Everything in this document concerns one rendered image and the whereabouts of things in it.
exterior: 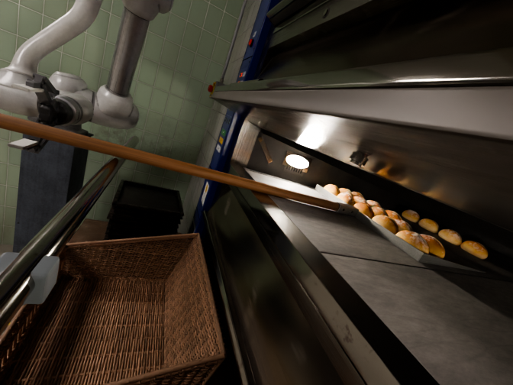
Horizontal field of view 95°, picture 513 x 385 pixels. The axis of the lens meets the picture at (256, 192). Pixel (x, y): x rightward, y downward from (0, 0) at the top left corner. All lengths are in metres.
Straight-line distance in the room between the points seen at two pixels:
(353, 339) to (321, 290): 0.08
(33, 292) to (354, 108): 0.33
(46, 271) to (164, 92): 1.62
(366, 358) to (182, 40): 1.81
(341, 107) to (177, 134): 1.70
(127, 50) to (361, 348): 1.31
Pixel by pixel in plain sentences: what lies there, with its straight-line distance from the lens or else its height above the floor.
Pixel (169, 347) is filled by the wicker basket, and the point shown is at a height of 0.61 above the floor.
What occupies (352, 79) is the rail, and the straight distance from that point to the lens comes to 0.23.
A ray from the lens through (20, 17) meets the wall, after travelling 2.02.
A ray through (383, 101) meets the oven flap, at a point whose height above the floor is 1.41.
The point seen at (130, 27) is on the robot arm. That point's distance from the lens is 1.31.
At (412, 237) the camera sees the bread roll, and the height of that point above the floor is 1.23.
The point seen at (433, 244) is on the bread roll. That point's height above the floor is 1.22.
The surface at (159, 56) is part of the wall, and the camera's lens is 1.85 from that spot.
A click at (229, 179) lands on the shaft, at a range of 0.67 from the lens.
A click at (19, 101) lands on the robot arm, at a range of 1.08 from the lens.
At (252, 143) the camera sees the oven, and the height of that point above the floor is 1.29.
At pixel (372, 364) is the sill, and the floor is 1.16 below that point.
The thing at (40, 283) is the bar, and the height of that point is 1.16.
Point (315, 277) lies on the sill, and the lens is 0.42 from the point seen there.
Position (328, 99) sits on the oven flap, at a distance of 0.23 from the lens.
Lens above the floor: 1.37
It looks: 15 degrees down
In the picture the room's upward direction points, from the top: 21 degrees clockwise
